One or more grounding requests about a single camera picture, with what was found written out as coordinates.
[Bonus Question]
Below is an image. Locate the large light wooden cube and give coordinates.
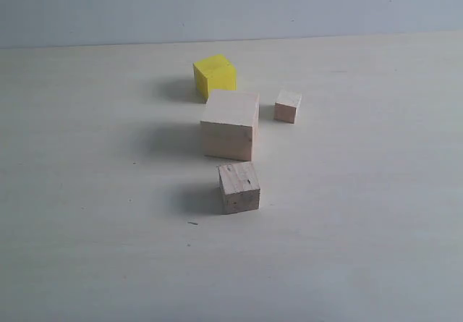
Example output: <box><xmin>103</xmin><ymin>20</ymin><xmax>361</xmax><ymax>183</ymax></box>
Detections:
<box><xmin>200</xmin><ymin>90</ymin><xmax>260</xmax><ymax>161</ymax></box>

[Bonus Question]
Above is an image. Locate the medium dark wooden cube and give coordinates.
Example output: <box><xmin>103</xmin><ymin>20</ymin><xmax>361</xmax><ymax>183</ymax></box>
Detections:
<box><xmin>218</xmin><ymin>161</ymin><xmax>260</xmax><ymax>214</ymax></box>

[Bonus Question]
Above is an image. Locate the small light wooden cube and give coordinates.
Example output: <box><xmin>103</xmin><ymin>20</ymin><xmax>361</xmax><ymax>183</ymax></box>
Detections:
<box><xmin>273</xmin><ymin>90</ymin><xmax>302</xmax><ymax>124</ymax></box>

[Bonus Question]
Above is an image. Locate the yellow cube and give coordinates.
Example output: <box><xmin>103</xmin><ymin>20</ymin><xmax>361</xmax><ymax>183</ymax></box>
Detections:
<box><xmin>192</xmin><ymin>54</ymin><xmax>237</xmax><ymax>101</ymax></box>

